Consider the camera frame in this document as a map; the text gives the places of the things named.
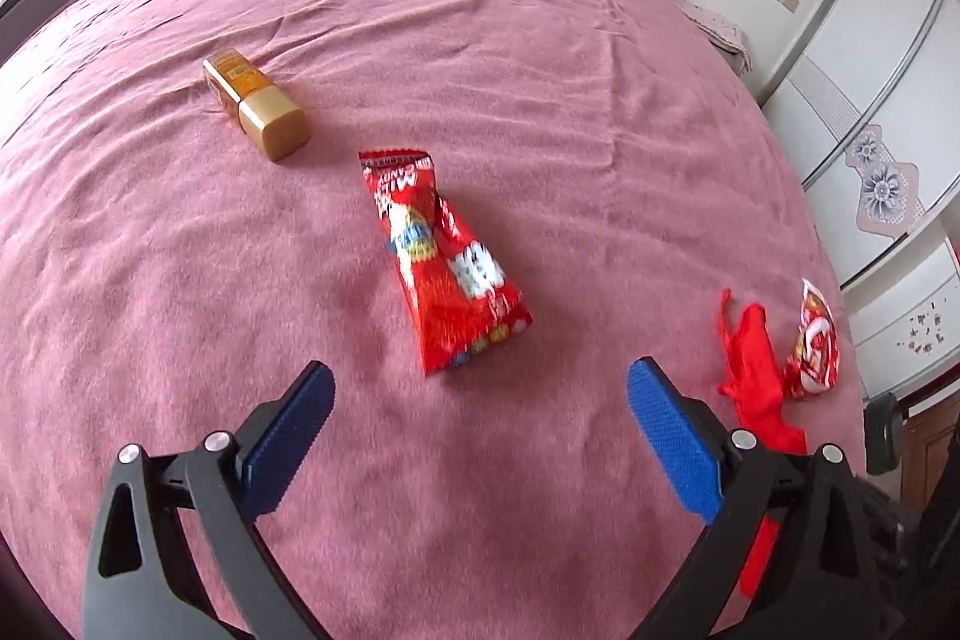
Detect red knotted cloth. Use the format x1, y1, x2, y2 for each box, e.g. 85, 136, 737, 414
714, 287, 812, 600

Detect pink bed sheet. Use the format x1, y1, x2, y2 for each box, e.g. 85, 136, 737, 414
2, 0, 839, 638

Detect small gold box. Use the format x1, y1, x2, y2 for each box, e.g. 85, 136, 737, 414
202, 50, 311, 163

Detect white sliding wardrobe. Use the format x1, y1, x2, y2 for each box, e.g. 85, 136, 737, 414
763, 0, 958, 398

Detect dark green stool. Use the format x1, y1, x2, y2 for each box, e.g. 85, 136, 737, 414
864, 392, 905, 476

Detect red candy wrapper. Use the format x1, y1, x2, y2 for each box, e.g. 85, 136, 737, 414
358, 149, 532, 375

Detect brown wooden door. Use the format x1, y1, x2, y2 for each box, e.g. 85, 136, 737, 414
901, 386, 958, 513

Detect red white snack bag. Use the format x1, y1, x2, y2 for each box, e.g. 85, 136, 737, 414
784, 280, 839, 399

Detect pink cloth on nightstand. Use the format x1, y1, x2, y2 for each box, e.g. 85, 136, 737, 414
674, 0, 754, 76

